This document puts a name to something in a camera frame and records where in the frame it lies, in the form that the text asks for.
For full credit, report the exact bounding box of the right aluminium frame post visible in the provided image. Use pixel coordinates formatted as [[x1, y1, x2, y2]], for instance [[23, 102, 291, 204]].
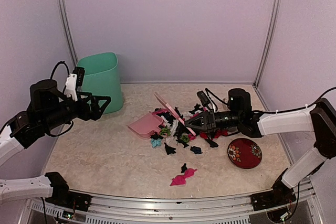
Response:
[[253, 0, 281, 89]]

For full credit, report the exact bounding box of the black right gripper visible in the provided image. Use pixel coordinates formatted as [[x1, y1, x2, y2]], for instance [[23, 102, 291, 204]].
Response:
[[185, 109, 242, 133]]

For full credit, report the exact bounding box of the green paper scrap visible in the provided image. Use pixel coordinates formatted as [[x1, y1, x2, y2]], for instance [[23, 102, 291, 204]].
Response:
[[159, 127, 171, 136]]

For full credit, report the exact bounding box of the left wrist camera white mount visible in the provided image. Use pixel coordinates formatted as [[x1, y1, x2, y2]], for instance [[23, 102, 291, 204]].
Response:
[[63, 67, 85, 101]]

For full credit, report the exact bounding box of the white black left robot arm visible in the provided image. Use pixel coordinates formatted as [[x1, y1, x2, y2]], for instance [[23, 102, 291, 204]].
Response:
[[1, 79, 111, 206]]

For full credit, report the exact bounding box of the left aluminium frame post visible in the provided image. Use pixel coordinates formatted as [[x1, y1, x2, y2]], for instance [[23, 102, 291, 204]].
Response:
[[57, 0, 78, 66]]

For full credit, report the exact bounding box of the light blue paper scrap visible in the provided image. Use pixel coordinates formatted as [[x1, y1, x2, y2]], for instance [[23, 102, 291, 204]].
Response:
[[151, 139, 162, 148]]

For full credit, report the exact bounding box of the dark blue paper scrap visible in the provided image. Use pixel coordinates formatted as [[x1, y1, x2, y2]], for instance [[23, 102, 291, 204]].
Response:
[[190, 146, 203, 154]]

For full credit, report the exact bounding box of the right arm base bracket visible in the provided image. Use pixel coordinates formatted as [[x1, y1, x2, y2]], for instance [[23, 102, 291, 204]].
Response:
[[250, 177, 297, 211]]

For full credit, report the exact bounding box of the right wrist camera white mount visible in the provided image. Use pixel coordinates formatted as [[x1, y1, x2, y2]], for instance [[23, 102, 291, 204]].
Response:
[[196, 91, 218, 112]]

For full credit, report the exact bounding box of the aluminium front rail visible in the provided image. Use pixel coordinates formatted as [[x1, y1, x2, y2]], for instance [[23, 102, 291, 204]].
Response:
[[18, 182, 325, 223]]

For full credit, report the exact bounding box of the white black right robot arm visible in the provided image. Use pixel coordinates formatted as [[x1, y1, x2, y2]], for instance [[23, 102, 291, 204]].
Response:
[[184, 88, 335, 205]]

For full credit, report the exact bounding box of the green plastic waste bin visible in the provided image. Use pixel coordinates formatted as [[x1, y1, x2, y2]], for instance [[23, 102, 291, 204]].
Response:
[[77, 52, 123, 114]]

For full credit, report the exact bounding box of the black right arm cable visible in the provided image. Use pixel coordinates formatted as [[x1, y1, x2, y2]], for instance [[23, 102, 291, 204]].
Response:
[[262, 86, 336, 114]]

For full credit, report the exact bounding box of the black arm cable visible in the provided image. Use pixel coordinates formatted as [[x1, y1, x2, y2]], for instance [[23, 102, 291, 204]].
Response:
[[50, 60, 69, 91], [262, 86, 336, 114]]

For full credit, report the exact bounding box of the aluminium frame post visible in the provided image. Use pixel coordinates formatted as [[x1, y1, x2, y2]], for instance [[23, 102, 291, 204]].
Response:
[[57, 0, 78, 66], [253, 0, 281, 89]]

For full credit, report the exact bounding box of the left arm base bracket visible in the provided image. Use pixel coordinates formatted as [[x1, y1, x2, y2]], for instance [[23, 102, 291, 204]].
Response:
[[45, 172, 92, 212]]

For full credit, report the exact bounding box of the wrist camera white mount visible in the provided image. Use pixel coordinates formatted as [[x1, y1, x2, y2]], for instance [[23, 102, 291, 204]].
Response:
[[63, 67, 85, 101], [196, 91, 218, 112]]

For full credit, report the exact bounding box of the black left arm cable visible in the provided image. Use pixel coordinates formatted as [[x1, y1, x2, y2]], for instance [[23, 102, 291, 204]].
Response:
[[50, 60, 69, 91]]

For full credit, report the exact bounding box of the pink plastic dustpan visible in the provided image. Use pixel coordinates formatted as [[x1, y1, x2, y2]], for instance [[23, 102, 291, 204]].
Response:
[[128, 112, 164, 138]]

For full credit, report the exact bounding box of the pink plastic hand brush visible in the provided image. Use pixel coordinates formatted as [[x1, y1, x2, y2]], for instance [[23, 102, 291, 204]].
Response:
[[154, 92, 196, 136]]

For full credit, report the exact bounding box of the red floral plate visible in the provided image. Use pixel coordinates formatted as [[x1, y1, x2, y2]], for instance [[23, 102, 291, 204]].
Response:
[[227, 137, 263, 169]]

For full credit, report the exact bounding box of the small black paper scrap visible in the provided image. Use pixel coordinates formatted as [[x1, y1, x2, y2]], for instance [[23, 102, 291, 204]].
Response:
[[181, 163, 187, 174]]

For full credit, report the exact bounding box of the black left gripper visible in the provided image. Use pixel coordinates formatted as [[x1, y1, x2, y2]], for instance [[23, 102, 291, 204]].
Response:
[[42, 91, 110, 131]]

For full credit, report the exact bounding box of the magenta paper scrap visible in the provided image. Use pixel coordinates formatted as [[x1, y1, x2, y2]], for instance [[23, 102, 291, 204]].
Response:
[[170, 168, 197, 186]]

